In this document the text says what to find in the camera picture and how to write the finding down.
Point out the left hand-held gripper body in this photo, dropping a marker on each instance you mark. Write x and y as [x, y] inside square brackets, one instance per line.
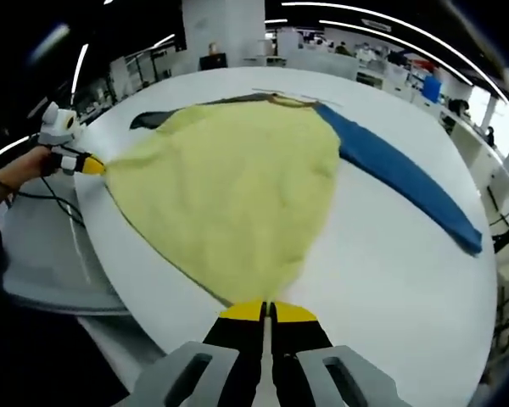
[59, 129]

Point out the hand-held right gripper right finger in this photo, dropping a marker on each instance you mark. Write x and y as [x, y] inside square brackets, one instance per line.
[301, 360]

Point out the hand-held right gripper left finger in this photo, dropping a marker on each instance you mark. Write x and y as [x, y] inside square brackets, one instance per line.
[233, 360]

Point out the yellow blue grey garment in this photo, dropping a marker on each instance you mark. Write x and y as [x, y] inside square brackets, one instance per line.
[237, 191]

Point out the person's left hand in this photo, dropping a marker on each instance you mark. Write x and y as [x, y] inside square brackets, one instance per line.
[36, 163]

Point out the ceiling light strip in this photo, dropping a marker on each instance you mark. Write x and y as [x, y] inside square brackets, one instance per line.
[164, 40]
[12, 147]
[386, 18]
[390, 38]
[79, 65]
[275, 21]

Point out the white square pillar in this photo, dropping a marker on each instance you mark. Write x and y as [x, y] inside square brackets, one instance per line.
[222, 29]

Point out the white cabinet row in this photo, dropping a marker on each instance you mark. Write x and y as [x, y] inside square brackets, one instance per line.
[322, 63]

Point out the white counter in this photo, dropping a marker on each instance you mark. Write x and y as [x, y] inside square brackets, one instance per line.
[475, 148]

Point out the blue crate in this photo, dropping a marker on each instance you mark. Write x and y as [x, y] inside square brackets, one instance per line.
[432, 89]

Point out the ceiling air vent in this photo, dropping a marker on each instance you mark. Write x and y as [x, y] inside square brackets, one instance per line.
[376, 24]

